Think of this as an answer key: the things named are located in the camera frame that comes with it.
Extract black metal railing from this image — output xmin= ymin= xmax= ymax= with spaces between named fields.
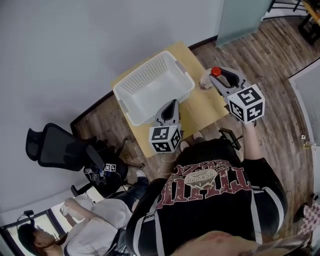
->
xmin=267 ymin=0 xmax=308 ymax=13

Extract light wooden table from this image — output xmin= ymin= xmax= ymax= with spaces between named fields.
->
xmin=109 ymin=41 xmax=230 ymax=158

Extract yellow top black stool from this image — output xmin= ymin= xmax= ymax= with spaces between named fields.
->
xmin=297 ymin=0 xmax=320 ymax=46

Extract person's right forearm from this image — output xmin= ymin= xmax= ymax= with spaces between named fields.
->
xmin=241 ymin=121 xmax=268 ymax=161

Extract white tissue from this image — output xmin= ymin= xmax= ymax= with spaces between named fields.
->
xmin=59 ymin=193 xmax=96 ymax=222

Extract black mesh office chair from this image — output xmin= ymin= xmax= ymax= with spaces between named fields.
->
xmin=25 ymin=122 xmax=146 ymax=198

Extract person's left forearm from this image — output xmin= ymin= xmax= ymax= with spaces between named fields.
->
xmin=157 ymin=151 xmax=179 ymax=180

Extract checkered cloth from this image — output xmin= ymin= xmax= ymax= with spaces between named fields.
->
xmin=298 ymin=201 xmax=320 ymax=235

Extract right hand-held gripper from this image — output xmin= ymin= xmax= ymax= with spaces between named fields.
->
xmin=209 ymin=67 xmax=266 ymax=125

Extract red-capped clear bottle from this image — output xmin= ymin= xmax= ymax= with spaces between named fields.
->
xmin=198 ymin=66 xmax=222 ymax=92

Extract person's black printed shirt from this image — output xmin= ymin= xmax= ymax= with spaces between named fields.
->
xmin=124 ymin=138 xmax=288 ymax=256

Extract black chair armrest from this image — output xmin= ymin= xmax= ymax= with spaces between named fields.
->
xmin=218 ymin=127 xmax=243 ymax=151

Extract white cabinet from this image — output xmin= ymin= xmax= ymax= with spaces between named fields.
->
xmin=288 ymin=58 xmax=320 ymax=208

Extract white plastic basket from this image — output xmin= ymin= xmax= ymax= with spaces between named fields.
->
xmin=112 ymin=50 xmax=196 ymax=127

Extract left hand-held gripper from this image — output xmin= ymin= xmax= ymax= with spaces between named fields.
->
xmin=148 ymin=99 xmax=183 ymax=154

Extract frosted glass door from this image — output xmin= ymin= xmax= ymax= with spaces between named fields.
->
xmin=216 ymin=0 xmax=273 ymax=48

